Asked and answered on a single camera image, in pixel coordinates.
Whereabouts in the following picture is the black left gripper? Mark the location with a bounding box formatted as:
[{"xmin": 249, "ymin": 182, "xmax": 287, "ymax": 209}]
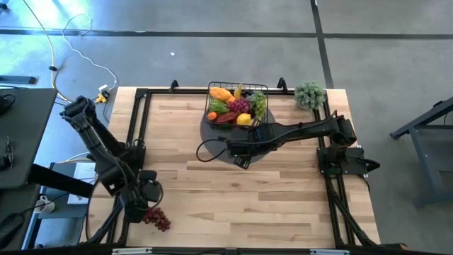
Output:
[{"xmin": 120, "ymin": 169, "xmax": 163, "ymax": 224}]

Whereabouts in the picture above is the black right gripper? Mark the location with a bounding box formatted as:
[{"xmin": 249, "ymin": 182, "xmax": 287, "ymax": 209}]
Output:
[{"xmin": 226, "ymin": 123, "xmax": 275, "ymax": 170}]

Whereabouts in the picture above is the dark red grape bunch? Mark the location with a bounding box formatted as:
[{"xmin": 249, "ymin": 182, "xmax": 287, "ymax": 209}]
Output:
[{"xmin": 142, "ymin": 207, "xmax": 172, "ymax": 233}]

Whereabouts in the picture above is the yellow lemon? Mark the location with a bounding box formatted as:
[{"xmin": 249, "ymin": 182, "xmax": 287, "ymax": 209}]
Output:
[{"xmin": 236, "ymin": 113, "xmax": 253, "ymax": 127}]

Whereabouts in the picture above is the dark red sweet potato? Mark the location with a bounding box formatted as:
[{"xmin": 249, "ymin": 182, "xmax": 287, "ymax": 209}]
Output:
[{"xmin": 215, "ymin": 112, "xmax": 241, "ymax": 125}]

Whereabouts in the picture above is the green grape bunch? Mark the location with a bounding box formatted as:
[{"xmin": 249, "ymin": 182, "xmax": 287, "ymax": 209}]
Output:
[{"xmin": 247, "ymin": 91, "xmax": 268, "ymax": 120}]

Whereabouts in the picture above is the pink grape bunch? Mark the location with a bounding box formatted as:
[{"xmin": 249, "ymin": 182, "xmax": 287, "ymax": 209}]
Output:
[{"xmin": 228, "ymin": 98, "xmax": 252, "ymax": 114}]

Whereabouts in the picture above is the green starfruit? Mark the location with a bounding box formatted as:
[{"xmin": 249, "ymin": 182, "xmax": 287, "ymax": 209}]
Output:
[{"xmin": 208, "ymin": 99, "xmax": 231, "ymax": 115}]

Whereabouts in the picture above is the orange mango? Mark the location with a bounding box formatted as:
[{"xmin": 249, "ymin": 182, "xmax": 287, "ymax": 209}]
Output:
[{"xmin": 208, "ymin": 86, "xmax": 234, "ymax": 103}]

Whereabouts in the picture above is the grey round woven placemat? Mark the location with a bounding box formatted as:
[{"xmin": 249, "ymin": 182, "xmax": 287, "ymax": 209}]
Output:
[{"xmin": 199, "ymin": 109, "xmax": 277, "ymax": 166}]

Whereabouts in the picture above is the white paper sheet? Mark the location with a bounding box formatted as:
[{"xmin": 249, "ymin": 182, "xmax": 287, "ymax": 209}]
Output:
[{"xmin": 72, "ymin": 161, "xmax": 96, "ymax": 181}]

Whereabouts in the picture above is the green potted plant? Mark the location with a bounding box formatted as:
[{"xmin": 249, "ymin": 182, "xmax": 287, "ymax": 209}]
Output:
[{"xmin": 294, "ymin": 80, "xmax": 327, "ymax": 111}]

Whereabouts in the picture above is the white mug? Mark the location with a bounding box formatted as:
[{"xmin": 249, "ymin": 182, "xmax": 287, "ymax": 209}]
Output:
[{"xmin": 33, "ymin": 195, "xmax": 57, "ymax": 215}]

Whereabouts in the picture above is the dark grey desk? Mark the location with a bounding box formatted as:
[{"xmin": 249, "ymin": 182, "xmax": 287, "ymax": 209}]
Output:
[{"xmin": 0, "ymin": 87, "xmax": 58, "ymax": 191}]

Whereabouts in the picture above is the blue-grey metal table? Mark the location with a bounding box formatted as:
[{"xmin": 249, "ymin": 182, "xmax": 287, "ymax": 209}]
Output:
[{"xmin": 389, "ymin": 96, "xmax": 453, "ymax": 208}]

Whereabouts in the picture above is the black flat bar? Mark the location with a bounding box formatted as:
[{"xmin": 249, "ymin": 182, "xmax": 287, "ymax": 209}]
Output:
[{"xmin": 0, "ymin": 74, "xmax": 38, "ymax": 85}]

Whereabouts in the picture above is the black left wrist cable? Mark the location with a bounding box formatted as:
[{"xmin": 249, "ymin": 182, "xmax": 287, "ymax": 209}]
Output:
[{"xmin": 147, "ymin": 178, "xmax": 164, "ymax": 210}]

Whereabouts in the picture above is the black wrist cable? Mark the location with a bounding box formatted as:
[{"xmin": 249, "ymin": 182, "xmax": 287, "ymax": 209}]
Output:
[
  {"xmin": 195, "ymin": 136, "xmax": 231, "ymax": 163},
  {"xmin": 147, "ymin": 178, "xmax": 164, "ymax": 210}
]

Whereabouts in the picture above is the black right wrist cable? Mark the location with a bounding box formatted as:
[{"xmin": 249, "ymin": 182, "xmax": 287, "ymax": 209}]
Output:
[{"xmin": 195, "ymin": 136, "xmax": 231, "ymax": 163}]

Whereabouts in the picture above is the black wire basket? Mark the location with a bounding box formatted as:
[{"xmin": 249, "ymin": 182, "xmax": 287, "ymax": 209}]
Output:
[{"xmin": 204, "ymin": 81, "xmax": 269, "ymax": 130}]

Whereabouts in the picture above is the black aluminium frame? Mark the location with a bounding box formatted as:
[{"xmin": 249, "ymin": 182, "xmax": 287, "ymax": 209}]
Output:
[{"xmin": 80, "ymin": 78, "xmax": 408, "ymax": 255}]

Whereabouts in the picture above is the white cable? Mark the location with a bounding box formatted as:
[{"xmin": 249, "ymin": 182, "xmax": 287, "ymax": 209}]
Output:
[{"xmin": 60, "ymin": 13, "xmax": 118, "ymax": 91}]

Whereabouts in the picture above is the yellow cable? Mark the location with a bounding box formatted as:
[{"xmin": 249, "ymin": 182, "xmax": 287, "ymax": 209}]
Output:
[{"xmin": 21, "ymin": 0, "xmax": 103, "ymax": 107}]

